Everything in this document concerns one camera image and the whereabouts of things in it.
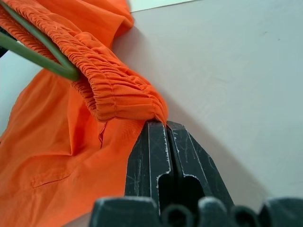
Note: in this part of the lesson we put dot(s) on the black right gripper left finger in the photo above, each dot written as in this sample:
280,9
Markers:
146,160

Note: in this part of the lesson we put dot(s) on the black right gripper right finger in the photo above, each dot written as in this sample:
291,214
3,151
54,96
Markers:
198,160

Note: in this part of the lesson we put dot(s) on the orange shorts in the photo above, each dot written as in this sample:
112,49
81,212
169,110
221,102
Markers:
59,142

